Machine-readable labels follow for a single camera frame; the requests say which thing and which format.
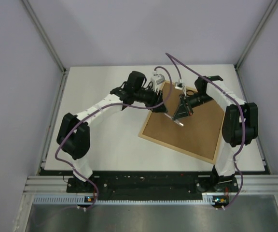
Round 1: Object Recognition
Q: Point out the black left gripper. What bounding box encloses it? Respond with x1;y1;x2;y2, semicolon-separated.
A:
134;85;167;113

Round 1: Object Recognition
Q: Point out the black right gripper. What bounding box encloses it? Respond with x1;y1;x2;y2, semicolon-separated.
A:
172;93;213;121

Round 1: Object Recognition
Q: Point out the clear handled screwdriver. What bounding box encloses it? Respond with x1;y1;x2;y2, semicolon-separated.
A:
164;113;184;127

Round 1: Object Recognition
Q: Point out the wooden picture frame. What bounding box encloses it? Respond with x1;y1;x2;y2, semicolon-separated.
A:
139;88;224;164

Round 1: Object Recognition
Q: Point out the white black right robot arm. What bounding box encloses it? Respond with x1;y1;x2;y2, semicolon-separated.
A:
172;76;258;191

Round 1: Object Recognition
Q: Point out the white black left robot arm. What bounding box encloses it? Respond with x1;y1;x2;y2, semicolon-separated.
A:
56;71;167;192

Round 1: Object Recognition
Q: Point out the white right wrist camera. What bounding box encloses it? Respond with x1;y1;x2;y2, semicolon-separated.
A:
175;80;187;96

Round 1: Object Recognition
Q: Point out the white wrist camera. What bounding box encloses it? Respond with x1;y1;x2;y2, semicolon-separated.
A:
151;74;165;92
175;80;187;96

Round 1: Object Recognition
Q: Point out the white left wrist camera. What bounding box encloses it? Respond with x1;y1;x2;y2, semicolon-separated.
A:
151;74;165;92

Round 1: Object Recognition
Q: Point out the aluminium right table rail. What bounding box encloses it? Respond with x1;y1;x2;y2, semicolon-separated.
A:
235;66;271;174

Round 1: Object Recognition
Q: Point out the aluminium table rail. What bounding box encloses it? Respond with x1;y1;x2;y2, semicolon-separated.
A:
35;69;69;175
235;66;271;174

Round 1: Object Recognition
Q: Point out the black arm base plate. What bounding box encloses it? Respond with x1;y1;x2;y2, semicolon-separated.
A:
67;171;238;199

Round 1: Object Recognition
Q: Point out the white slotted cable duct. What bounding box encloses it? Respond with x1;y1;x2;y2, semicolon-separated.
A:
34;193;229;205

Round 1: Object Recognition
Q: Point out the aluminium front rail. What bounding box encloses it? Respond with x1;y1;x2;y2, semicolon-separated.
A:
23;175;278;195

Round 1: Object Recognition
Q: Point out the aluminium left table rail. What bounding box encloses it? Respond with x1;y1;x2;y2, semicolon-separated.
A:
35;69;69;175

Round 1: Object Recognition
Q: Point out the aluminium right corner post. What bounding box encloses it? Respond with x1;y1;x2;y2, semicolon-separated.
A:
234;0;278;71

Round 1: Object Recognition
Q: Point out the aluminium corner post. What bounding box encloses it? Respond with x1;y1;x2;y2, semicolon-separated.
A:
234;0;278;71
20;0;66;73

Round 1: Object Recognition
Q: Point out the aluminium left corner post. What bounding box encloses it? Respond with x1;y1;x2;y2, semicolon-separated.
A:
20;0;66;73

